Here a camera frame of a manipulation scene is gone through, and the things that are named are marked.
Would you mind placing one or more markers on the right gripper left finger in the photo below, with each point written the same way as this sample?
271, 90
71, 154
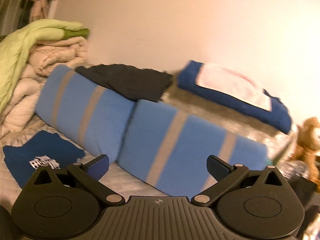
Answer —
95, 177

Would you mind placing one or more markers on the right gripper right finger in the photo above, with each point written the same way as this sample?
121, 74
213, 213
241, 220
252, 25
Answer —
228, 178

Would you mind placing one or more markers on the navy blue sweatshirt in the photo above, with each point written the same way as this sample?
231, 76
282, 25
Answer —
42, 148

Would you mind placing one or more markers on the beige quilted bedspread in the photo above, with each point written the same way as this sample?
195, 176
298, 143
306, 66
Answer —
112, 189

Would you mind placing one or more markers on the left blue striped pillow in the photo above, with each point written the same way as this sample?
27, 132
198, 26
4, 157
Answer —
91, 115

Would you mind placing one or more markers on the blue striped pillow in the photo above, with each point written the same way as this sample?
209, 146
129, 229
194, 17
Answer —
91, 115
167, 148

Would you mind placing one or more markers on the right blue striped pillow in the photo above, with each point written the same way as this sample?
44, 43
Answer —
167, 148

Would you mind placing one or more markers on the dark bag with clutter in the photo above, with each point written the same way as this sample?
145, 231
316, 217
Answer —
296, 173

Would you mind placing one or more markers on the folded dark blue garment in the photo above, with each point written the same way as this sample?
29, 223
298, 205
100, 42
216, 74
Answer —
236, 91

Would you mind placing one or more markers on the brown teddy bear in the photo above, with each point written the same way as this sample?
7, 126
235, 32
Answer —
307, 147

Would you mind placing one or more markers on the cream bundled comforter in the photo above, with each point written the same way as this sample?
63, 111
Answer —
43, 58

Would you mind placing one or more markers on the black folded garment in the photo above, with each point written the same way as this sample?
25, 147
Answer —
129, 81

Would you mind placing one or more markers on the light green blanket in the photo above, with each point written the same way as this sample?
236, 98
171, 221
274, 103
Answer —
16, 46

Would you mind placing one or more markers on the dark barred window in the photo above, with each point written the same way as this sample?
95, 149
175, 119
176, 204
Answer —
14, 15

